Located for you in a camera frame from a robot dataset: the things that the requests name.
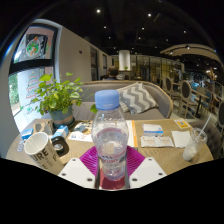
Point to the clear water bottle blue cap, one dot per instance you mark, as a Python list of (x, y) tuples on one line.
[(110, 133)]

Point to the white leaflet with orange print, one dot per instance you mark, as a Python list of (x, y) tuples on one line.
[(156, 141)]

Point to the grey white chevron cushion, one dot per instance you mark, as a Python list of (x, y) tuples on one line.
[(138, 98)]

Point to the group of ceiling lights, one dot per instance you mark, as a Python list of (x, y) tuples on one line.
[(143, 26)]

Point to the small blue white carton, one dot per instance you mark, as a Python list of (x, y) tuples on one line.
[(61, 131)]

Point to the green potted plant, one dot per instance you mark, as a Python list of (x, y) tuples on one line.
[(56, 96)]

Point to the illustrated paper placemat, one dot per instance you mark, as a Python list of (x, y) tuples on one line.
[(80, 131)]

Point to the white mug with black lettering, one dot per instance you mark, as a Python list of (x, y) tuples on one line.
[(41, 155)]

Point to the grey curved sofa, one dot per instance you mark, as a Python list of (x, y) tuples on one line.
[(150, 115)]

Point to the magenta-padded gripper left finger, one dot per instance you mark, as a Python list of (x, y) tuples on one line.
[(87, 160)]

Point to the white paper napkin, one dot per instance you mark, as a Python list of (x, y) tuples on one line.
[(181, 139)]

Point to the yellow square card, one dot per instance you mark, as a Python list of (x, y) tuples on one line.
[(182, 123)]

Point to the clear plastic cup with straw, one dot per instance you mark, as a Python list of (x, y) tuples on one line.
[(193, 148)]

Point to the group of dining chairs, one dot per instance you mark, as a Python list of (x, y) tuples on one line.
[(185, 95)]

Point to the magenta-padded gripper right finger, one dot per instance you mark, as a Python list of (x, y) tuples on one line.
[(136, 160)]

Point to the grey tufted armchair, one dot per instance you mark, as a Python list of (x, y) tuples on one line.
[(213, 136)]

